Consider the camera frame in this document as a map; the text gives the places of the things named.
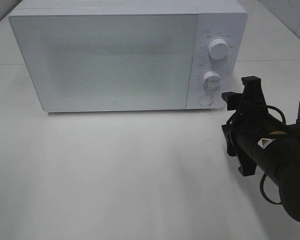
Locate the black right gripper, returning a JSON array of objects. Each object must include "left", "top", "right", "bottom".
[{"left": 231, "top": 109, "right": 283, "bottom": 160}]

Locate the round white door button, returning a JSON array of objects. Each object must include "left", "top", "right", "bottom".
[{"left": 198, "top": 93, "right": 214, "bottom": 108}]

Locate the white timer knob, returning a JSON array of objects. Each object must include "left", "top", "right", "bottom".
[{"left": 201, "top": 70, "right": 221, "bottom": 91}]

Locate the white microwave door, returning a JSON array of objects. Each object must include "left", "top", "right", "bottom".
[{"left": 9, "top": 14, "right": 197, "bottom": 112}]

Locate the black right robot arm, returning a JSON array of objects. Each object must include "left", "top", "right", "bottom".
[{"left": 222, "top": 101, "right": 300, "bottom": 222}]

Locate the upper white power knob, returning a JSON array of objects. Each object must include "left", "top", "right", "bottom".
[{"left": 207, "top": 37, "right": 229, "bottom": 60}]

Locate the white microwave oven body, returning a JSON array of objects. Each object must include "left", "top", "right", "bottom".
[{"left": 8, "top": 0, "right": 248, "bottom": 112}]

